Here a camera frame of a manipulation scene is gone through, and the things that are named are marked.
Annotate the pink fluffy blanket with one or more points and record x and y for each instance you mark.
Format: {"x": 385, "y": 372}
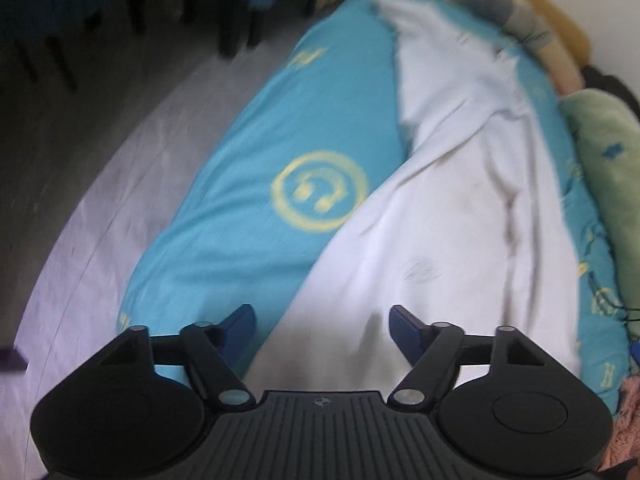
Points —
{"x": 627, "y": 430}

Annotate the teal printed bed sheet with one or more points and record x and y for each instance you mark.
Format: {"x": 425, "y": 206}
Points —
{"x": 235, "y": 200}

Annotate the wooden headboard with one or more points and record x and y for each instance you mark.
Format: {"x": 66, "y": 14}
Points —
{"x": 550, "y": 5}

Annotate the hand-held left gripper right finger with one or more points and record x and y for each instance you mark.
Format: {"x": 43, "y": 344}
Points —
{"x": 403, "y": 329}

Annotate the green pillow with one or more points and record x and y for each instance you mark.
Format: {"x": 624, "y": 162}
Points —
{"x": 607, "y": 160}

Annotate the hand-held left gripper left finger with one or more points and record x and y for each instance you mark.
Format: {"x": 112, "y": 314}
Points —
{"x": 240, "y": 326}

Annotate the striped pillow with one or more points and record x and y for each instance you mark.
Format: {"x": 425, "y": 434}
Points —
{"x": 505, "y": 10}

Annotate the white garment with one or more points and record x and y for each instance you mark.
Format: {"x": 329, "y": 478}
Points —
{"x": 445, "y": 200}

